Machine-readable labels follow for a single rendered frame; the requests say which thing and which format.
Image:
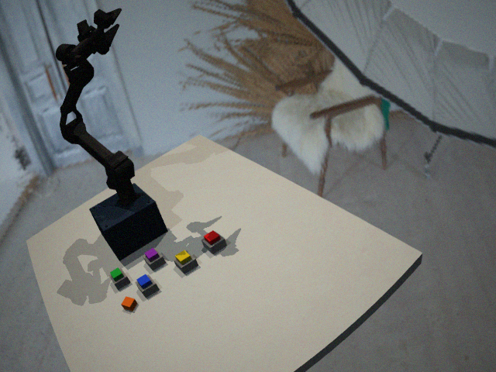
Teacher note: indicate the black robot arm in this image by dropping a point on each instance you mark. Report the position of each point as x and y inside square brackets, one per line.
[118, 167]

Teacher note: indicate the orange block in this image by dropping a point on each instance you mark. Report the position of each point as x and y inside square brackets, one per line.
[129, 303]

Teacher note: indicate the blue button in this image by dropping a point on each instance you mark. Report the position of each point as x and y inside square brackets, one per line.
[146, 285]

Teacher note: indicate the yellow button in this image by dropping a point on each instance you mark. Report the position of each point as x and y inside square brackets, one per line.
[185, 261]

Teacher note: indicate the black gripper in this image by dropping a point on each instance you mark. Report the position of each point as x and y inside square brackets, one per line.
[98, 40]

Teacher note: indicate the purple button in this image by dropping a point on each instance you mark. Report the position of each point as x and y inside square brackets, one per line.
[153, 259]

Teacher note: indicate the red button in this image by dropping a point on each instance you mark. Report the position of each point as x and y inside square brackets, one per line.
[214, 242]

